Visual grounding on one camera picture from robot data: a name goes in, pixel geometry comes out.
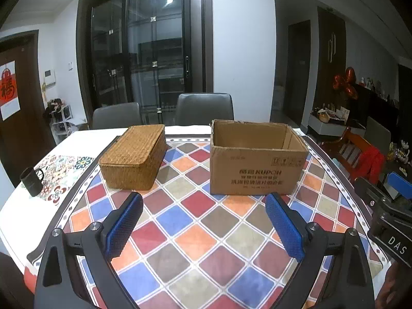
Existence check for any red garment on chair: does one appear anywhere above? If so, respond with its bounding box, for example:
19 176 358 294
350 146 385 185

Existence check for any wooden chair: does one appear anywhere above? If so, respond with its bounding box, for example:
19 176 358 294
320 127 372 175

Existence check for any white low tv cabinet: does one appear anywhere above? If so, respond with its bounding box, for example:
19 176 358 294
308 114 347 137

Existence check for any black mug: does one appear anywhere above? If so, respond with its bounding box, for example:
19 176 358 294
20 167 44 197

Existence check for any red foil balloon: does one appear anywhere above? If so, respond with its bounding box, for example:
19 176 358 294
332 66 357 100

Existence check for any brown cardboard box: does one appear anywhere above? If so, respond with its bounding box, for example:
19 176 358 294
210 119 309 195

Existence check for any colourful diamond table mat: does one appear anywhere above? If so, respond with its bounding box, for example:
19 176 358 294
37 136 389 308

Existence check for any woven wicker box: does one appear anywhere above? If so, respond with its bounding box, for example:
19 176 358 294
98 124 167 192

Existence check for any grey dining chair left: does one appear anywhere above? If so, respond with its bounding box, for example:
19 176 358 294
92 102 143 130

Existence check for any grey dining chair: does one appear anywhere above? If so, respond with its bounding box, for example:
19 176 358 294
92 102 143 130
175 93 234 126

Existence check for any red fu door poster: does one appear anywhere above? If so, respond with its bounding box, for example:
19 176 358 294
0 61 20 121

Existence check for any grey dining chair centre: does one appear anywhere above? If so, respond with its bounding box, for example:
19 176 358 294
175 93 234 126

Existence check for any glass sliding door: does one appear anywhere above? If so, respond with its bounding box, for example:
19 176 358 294
76 0 213 126

